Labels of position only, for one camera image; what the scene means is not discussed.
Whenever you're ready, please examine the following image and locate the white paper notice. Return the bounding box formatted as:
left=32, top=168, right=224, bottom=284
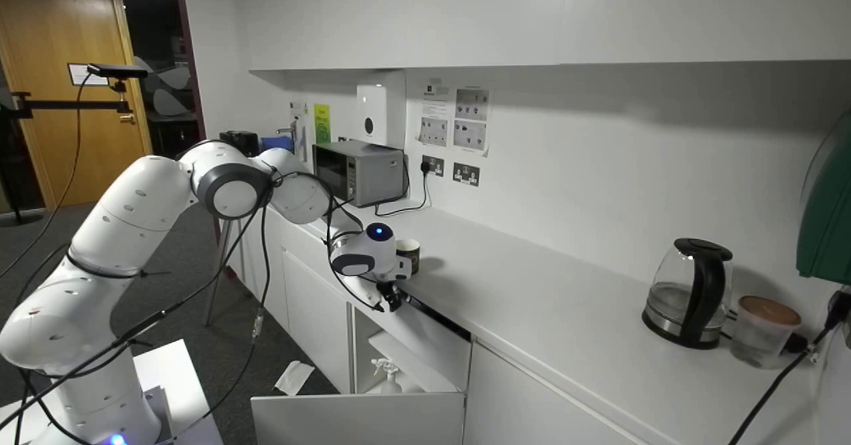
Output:
left=453, top=87, right=491, bottom=156
left=417, top=84, right=453, bottom=148

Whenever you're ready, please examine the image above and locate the white cabinet door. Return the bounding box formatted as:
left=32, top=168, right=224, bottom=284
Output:
left=250, top=391, right=467, bottom=445
left=282, top=248, right=354, bottom=394

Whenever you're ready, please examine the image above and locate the white wall cabinet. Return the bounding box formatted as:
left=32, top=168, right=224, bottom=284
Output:
left=248, top=0, right=851, bottom=73

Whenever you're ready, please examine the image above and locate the white paper towel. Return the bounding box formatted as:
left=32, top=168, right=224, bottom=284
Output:
left=273, top=360, right=316, bottom=396

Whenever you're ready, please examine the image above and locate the microwave door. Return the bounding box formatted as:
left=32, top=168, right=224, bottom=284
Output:
left=312, top=142, right=360, bottom=204

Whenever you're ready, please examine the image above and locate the green wall dispenser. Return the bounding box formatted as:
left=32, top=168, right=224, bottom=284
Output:
left=796, top=107, right=851, bottom=285

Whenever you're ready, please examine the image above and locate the tap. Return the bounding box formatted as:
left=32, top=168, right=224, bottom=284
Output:
left=275, top=118, right=301, bottom=156

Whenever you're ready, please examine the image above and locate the black mug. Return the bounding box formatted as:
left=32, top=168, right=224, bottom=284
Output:
left=396, top=239, right=422, bottom=277

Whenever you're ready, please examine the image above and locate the camera on mount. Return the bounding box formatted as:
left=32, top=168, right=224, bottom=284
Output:
left=0, top=63, right=150, bottom=226

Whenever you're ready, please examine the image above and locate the wooden door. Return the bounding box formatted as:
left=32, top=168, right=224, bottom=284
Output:
left=0, top=0, right=154, bottom=211

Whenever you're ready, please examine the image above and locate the silver microwave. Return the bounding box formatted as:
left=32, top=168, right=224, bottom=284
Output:
left=312, top=140, right=407, bottom=208

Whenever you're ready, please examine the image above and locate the white soap dispenser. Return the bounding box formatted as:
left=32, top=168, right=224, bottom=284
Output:
left=356, top=71, right=407, bottom=149

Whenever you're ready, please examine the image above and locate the white spray bottle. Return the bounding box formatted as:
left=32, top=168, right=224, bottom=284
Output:
left=371, top=357, right=404, bottom=394

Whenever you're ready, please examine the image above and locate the black appliance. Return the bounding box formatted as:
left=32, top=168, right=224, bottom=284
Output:
left=219, top=130, right=261, bottom=158

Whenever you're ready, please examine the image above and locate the green paper notice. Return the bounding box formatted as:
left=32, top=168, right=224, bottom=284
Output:
left=313, top=103, right=332, bottom=145

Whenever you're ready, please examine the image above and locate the glass electric kettle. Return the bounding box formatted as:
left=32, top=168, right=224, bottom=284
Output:
left=641, top=237, right=734, bottom=351

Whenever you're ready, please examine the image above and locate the black microwave cable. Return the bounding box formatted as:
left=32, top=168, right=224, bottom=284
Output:
left=374, top=162, right=433, bottom=219

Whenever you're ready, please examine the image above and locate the plastic tub with brown lid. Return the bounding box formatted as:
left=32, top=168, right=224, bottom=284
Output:
left=729, top=295, right=802, bottom=370

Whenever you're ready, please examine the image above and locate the black camera cable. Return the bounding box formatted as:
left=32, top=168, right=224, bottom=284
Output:
left=0, top=74, right=92, bottom=281

